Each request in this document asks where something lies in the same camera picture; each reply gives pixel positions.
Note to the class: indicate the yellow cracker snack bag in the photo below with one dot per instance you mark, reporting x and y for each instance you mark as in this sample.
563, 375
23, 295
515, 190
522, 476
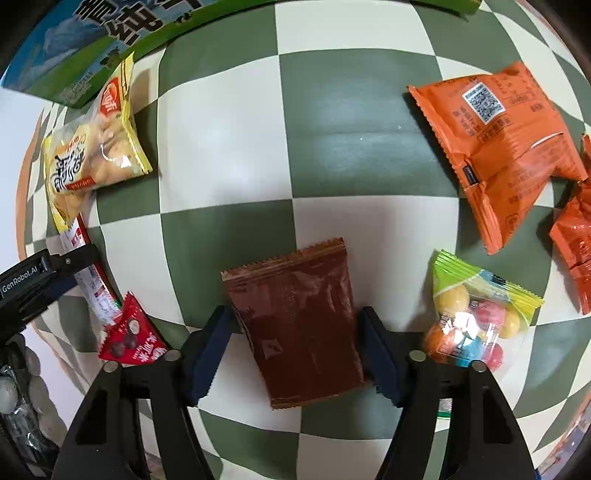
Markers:
98, 149

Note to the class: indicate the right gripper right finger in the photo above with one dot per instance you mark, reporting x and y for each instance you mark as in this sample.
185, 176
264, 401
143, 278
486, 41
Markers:
484, 438

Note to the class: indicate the dark red snack packet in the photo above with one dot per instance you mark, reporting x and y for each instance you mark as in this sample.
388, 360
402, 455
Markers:
297, 312

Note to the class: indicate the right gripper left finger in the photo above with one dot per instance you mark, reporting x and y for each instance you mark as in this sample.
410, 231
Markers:
104, 439

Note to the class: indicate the cardboard milk carton box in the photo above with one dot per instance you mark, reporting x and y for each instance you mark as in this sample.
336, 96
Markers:
138, 32

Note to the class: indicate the large orange snack packet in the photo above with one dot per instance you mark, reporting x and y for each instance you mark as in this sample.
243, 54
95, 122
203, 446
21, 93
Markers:
504, 139

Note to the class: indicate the colourful candy ball bag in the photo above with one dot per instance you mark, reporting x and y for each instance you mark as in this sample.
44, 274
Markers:
480, 316

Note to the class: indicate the red white snack stick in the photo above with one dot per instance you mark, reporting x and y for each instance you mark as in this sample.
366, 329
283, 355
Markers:
92, 281

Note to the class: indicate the green white checkered tablecloth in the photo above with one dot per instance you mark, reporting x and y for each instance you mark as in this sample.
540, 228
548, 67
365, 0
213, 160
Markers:
280, 127

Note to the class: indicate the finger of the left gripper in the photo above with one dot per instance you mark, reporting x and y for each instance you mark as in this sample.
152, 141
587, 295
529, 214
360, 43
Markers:
74, 261

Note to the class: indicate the small red chocolate packet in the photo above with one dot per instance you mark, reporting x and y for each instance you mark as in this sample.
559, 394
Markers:
133, 339

